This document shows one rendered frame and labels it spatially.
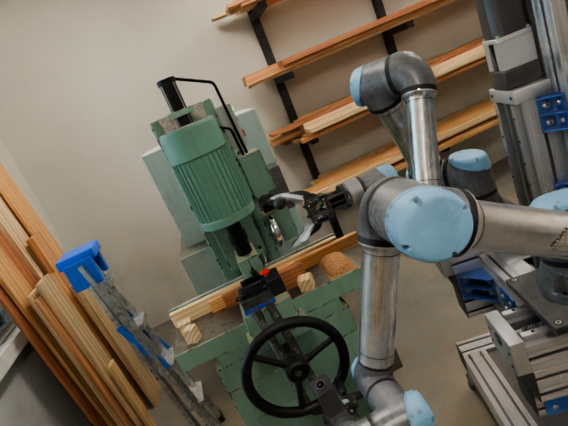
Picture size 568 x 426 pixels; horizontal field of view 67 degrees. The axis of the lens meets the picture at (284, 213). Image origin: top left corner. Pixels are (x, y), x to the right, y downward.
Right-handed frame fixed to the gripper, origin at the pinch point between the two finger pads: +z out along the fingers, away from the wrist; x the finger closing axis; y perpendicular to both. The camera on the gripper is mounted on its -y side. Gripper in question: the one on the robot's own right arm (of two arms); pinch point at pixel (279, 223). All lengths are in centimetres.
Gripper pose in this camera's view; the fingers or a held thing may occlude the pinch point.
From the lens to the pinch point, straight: 120.9
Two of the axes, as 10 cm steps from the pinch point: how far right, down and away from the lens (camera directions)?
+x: 3.9, 9.1, 1.2
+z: -9.1, 4.0, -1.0
